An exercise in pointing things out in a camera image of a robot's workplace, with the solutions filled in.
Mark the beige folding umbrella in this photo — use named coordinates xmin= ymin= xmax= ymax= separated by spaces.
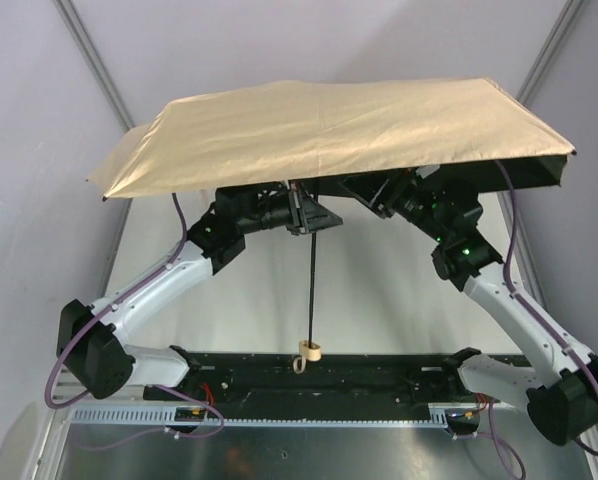
xmin=85 ymin=75 xmax=578 ymax=376

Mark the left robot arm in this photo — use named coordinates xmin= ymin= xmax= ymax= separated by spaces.
xmin=57 ymin=181 xmax=343 ymax=399

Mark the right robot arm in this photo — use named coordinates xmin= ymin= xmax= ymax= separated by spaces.
xmin=340 ymin=170 xmax=598 ymax=446

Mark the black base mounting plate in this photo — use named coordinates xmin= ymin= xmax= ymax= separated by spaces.
xmin=142 ymin=351 xmax=530 ymax=421

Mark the right aluminium frame post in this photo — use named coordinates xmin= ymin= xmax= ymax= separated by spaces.
xmin=516 ymin=0 xmax=590 ymax=107

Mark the aluminium frame post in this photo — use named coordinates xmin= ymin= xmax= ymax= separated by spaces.
xmin=52 ymin=0 xmax=135 ymax=132
xmin=516 ymin=0 xmax=590 ymax=107

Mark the left aluminium frame post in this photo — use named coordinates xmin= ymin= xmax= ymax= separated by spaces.
xmin=52 ymin=0 xmax=135 ymax=132

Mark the white slotted cable duct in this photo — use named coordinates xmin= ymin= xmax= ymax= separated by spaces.
xmin=68 ymin=403 xmax=480 ymax=429

